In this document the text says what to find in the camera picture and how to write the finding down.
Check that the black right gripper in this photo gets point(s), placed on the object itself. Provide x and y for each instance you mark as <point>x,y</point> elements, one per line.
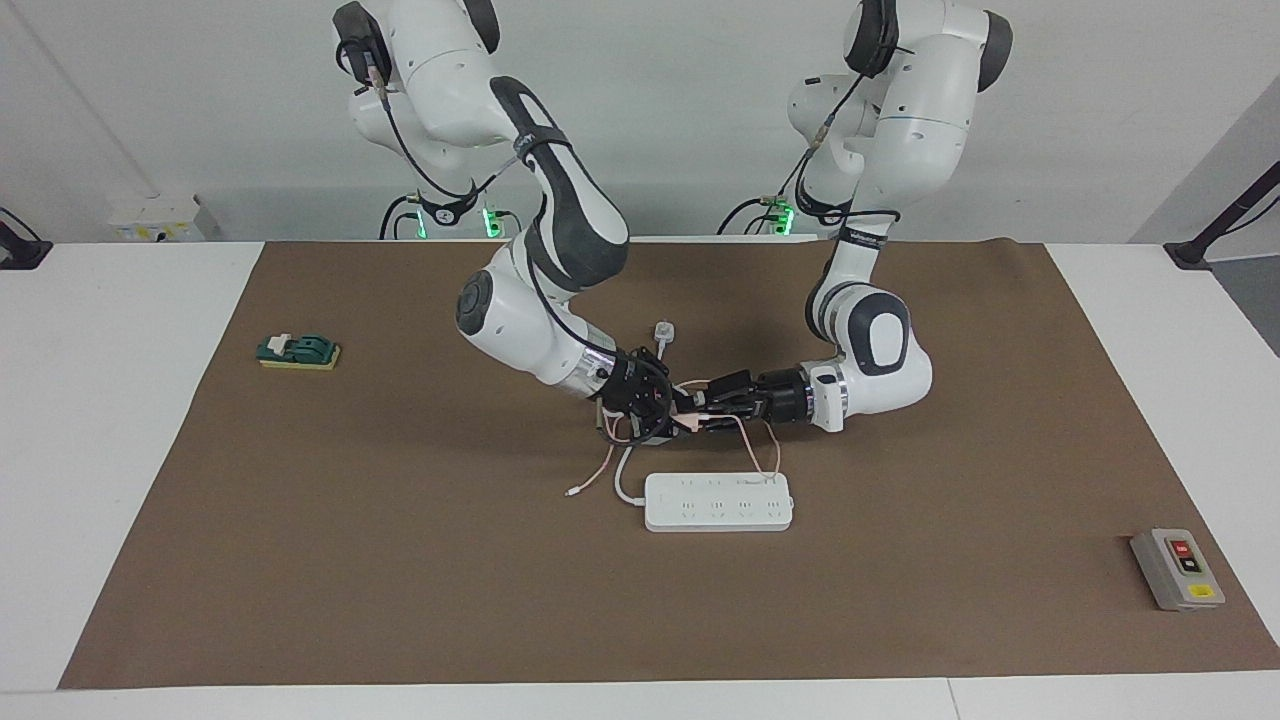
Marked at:
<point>625,390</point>

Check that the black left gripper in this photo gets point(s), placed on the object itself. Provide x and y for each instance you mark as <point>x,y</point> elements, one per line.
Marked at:
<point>783,397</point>

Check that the pink charger plug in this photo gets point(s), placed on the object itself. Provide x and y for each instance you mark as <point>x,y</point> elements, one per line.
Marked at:
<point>690,422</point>

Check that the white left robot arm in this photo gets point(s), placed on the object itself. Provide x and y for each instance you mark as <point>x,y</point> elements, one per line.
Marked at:
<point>880,350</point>

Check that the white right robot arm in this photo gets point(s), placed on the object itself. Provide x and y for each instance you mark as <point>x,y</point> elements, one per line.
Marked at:
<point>560,220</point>

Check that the white power strip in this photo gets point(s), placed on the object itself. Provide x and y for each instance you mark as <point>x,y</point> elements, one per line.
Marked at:
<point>720,505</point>

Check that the brown table mat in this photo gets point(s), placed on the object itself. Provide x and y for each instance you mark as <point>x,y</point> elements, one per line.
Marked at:
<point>400,600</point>

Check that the black clamp stand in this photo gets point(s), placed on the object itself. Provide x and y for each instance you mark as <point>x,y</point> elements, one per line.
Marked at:
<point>1190,252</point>
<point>20,255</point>

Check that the green knife switch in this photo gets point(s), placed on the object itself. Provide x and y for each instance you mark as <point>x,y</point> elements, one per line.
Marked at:
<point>305,350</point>

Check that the grey on-off switch box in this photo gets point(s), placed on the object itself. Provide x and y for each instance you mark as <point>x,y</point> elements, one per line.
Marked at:
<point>1180,570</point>

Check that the white wall socket box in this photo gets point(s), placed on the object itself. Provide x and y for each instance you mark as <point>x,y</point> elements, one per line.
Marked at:
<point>160,220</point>

